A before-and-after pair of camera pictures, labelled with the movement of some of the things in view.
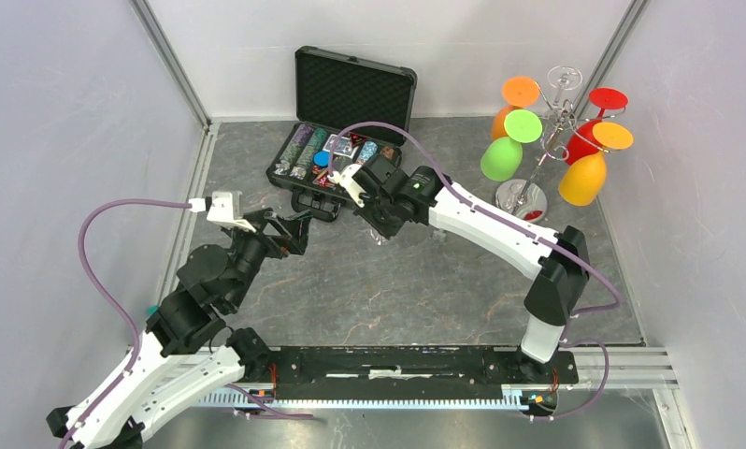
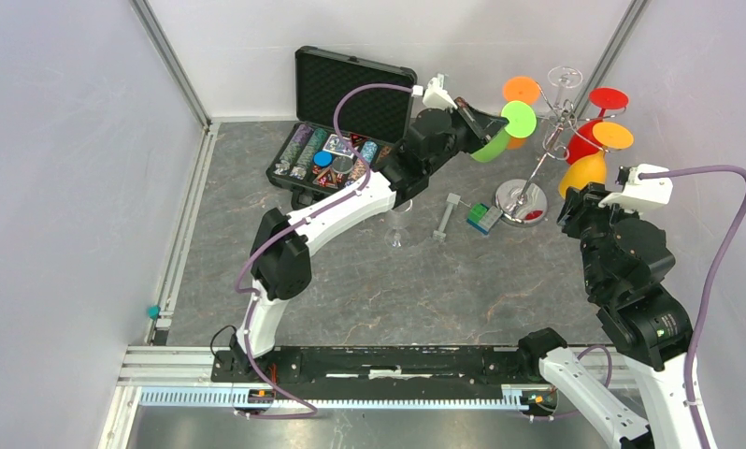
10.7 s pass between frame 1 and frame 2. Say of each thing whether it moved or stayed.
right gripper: moved
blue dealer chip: stayed
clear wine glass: moved
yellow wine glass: stayed
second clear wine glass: stayed
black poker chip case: stayed
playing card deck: stayed
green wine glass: moved
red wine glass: stayed
